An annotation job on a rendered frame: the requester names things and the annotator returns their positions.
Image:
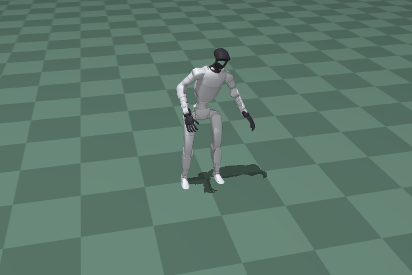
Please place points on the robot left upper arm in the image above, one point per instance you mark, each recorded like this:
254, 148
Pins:
231, 84

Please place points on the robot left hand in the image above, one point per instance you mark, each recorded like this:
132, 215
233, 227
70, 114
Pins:
252, 125

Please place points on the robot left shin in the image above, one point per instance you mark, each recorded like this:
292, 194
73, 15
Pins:
216, 159

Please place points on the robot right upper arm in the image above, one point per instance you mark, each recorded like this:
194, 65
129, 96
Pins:
196, 74

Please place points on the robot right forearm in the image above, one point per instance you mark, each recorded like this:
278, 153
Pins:
183, 99

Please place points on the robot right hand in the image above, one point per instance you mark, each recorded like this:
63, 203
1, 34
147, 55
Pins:
189, 121

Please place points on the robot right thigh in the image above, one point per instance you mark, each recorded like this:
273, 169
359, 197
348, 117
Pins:
188, 137

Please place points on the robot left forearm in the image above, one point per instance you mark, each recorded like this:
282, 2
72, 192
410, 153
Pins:
240, 103

